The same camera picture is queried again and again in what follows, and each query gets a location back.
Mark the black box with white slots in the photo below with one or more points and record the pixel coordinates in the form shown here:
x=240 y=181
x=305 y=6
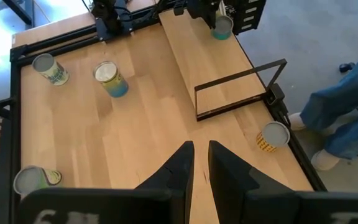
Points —
x=244 y=15

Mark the person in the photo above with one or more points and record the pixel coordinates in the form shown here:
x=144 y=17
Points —
x=346 y=102

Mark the white green labelled can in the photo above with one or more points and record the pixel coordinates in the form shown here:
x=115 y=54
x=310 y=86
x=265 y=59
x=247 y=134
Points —
x=50 y=69

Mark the black chair wheel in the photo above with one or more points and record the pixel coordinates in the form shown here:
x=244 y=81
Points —
x=346 y=67

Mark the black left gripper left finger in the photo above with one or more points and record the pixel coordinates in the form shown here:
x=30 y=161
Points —
x=166 y=202

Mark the wooden shelf with black frame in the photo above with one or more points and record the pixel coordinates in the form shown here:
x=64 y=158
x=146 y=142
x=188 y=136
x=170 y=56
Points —
x=210 y=62

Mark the blue yellow cherries can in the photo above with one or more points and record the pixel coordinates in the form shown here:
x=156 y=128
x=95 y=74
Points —
x=223 y=28
x=110 y=79

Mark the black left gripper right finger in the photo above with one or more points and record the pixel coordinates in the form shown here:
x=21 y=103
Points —
x=238 y=199

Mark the black desk leg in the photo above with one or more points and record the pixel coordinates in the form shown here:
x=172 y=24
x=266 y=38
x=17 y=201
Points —
x=20 y=11

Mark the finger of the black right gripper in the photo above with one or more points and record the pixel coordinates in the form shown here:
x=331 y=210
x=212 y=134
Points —
x=213 y=21

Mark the yellow patterned can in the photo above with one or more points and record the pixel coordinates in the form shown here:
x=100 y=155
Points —
x=273 y=135

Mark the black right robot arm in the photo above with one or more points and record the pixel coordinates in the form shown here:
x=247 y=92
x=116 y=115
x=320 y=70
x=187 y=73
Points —
x=110 y=18

